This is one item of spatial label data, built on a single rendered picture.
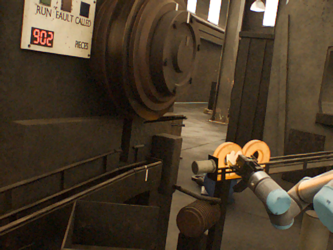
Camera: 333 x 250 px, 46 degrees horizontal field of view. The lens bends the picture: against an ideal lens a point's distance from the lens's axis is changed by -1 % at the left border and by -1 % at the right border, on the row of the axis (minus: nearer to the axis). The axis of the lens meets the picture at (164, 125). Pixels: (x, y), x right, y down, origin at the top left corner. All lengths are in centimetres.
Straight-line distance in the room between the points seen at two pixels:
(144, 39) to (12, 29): 37
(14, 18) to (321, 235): 147
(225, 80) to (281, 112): 635
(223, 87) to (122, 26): 912
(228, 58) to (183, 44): 898
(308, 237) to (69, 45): 129
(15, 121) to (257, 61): 466
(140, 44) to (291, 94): 290
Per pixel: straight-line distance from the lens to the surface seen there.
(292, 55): 402
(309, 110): 391
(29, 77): 112
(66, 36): 118
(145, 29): 122
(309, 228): 188
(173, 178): 163
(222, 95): 1027
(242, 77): 553
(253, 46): 556
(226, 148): 176
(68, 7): 118
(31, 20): 109
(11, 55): 110
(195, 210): 162
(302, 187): 162
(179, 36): 132
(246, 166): 168
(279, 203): 155
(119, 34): 120
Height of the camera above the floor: 104
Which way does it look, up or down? 7 degrees down
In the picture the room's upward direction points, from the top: 8 degrees clockwise
